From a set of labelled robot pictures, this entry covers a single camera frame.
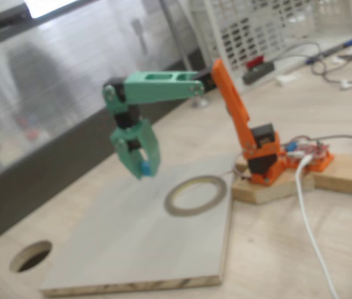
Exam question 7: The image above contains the grey tape ring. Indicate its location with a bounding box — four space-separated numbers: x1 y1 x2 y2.
163 175 228 217

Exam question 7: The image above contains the dark small box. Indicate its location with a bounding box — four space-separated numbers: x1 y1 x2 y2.
0 2 31 32

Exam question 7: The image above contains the blue pen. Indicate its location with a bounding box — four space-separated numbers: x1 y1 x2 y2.
305 38 352 65

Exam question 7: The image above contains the grey-white plywood board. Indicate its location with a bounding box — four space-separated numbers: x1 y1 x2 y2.
38 154 237 297

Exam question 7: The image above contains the white plastic basket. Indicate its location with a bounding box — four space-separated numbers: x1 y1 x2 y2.
187 0 352 72

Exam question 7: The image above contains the grey translucent desk divider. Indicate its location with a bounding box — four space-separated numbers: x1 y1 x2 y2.
0 0 217 254

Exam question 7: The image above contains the red controller circuit board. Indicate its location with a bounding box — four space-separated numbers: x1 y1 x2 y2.
282 139 333 160

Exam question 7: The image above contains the thin grey cable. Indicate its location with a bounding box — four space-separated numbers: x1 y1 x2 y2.
315 133 352 141

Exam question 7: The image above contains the white cable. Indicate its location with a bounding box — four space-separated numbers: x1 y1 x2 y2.
295 154 342 299

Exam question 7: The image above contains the black power strip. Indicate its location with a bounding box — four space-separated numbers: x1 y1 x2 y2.
242 55 277 85

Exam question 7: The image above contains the wooden robot base mount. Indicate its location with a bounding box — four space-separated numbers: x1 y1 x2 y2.
231 152 352 206

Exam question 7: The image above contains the small blue cube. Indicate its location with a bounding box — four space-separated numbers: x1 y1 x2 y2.
141 159 153 177

